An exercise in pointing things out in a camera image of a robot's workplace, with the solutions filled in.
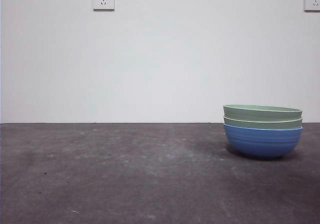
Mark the blue ribbed bowl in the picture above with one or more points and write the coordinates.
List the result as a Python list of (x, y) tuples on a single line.
[(262, 142)]

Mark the green ribbed bowl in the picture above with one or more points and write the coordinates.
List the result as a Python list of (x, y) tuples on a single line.
[(250, 112), (250, 124)]

